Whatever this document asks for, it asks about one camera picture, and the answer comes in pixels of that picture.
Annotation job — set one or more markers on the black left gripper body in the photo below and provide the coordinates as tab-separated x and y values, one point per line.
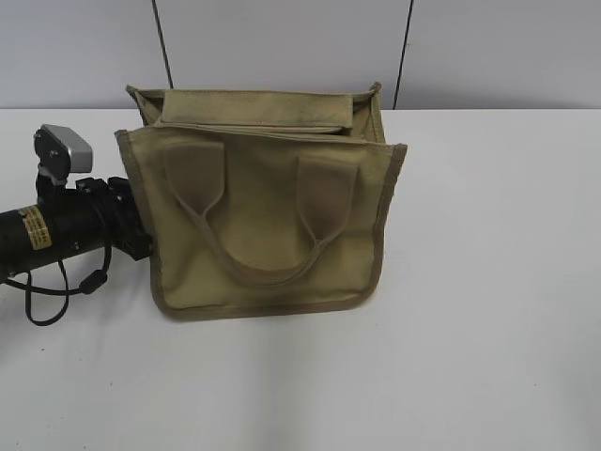
119	217

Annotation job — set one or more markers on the yellow canvas tote bag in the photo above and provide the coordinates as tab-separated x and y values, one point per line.
259	202

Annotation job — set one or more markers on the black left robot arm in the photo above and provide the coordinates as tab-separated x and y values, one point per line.
94	214

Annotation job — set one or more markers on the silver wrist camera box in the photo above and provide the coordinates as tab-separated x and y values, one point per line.
61	151

